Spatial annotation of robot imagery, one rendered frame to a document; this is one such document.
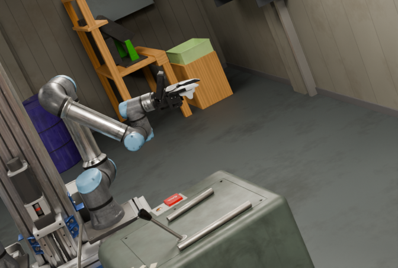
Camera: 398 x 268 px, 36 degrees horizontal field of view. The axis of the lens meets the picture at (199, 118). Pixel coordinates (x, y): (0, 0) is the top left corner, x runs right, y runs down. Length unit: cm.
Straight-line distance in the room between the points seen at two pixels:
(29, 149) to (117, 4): 652
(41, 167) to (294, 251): 122
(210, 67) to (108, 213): 564
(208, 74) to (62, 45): 246
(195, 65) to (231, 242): 620
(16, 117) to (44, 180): 31
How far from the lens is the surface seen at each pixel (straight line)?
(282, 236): 208
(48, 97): 258
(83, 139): 273
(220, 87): 822
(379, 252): 393
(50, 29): 946
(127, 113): 263
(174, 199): 234
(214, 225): 201
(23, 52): 947
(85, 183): 264
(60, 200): 286
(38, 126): 821
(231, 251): 200
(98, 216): 268
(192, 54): 809
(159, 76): 256
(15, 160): 272
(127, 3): 918
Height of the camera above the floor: 213
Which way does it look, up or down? 16 degrees down
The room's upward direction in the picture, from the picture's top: 24 degrees counter-clockwise
